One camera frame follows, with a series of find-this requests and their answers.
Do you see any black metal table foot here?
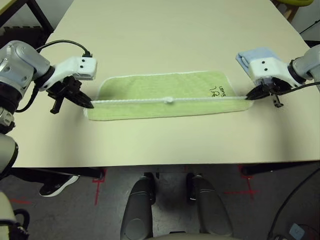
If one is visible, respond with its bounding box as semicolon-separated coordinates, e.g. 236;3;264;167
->
9;167;106;180

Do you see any lime green chair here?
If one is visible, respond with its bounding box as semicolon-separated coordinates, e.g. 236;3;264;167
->
272;0;315;22

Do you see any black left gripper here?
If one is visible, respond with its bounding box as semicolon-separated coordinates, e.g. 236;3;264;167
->
46;76;95;115

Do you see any long black power cable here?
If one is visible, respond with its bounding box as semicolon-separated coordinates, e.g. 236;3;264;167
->
267;169;320;238

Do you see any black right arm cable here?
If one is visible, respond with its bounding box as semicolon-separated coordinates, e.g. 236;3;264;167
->
272;81;320;96

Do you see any black and white sneaker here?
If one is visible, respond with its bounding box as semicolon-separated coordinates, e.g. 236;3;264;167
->
39;174;80;198

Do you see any wooden table with black frame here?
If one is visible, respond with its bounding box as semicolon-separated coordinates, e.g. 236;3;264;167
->
0;0;55;43

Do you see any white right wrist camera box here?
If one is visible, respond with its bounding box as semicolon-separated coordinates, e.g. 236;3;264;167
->
248;57;307;88

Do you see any small blue box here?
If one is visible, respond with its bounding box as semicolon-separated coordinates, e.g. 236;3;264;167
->
289;223;305;238

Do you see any green towel with white trim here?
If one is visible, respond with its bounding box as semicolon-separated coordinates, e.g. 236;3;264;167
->
83;70;253;122

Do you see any grey right robot leg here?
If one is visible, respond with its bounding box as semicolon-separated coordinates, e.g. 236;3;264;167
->
186;172;233;237

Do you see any black foam floor mat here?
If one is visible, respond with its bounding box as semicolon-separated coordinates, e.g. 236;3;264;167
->
0;24;48;53

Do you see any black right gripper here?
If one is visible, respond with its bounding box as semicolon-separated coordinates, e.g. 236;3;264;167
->
246;77;292;108

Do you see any folded light blue towel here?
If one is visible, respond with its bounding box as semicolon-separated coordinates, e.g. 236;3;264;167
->
235;46;282;81

